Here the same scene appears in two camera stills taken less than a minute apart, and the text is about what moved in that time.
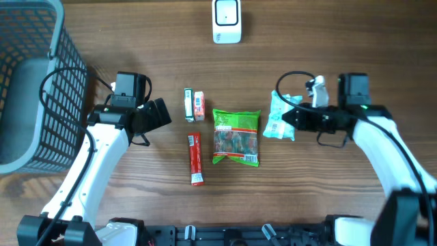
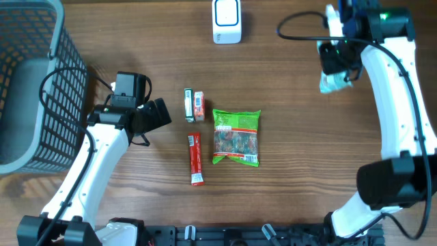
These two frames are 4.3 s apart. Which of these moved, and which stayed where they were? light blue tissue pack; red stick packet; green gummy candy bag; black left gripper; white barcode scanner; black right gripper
Moved: black right gripper; light blue tissue pack
Stayed: black left gripper; green gummy candy bag; white barcode scanner; red stick packet
